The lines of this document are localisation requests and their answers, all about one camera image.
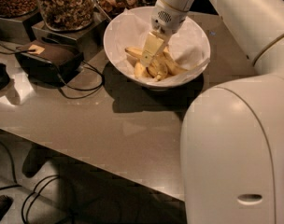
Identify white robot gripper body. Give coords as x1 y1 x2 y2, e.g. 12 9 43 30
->
151 0 187 43

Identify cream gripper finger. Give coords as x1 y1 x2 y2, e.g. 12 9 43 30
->
140 32 165 67

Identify long spotted yellow banana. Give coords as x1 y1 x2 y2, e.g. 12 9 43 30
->
124 47 168 81

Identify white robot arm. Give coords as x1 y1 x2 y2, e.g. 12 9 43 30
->
152 0 284 224

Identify small lower-left yellow banana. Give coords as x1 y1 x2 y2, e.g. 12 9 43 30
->
134 62 151 78

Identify upright yellow banana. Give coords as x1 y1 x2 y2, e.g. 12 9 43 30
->
163 48 186 76

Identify white paper bowl liner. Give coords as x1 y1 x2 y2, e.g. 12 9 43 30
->
111 8 211 84

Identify white ceramic bowl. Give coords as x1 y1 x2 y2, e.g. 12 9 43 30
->
103 6 211 91

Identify steel stand under mixed nuts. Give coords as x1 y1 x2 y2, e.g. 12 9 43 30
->
32 12 107 61

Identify glass jar of mixed nuts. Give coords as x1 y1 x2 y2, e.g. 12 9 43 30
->
36 0 94 32

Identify dark brown box with label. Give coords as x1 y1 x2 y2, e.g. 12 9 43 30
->
15 40 84 87

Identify steel stand under brown nuts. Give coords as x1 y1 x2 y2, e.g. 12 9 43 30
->
0 11 42 44

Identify dark shoe on floor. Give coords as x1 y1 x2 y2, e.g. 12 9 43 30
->
0 195 13 221

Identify black cable on table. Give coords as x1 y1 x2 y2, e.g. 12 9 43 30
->
0 36 106 100

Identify black cables on floor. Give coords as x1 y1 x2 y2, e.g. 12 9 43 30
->
0 137 118 224

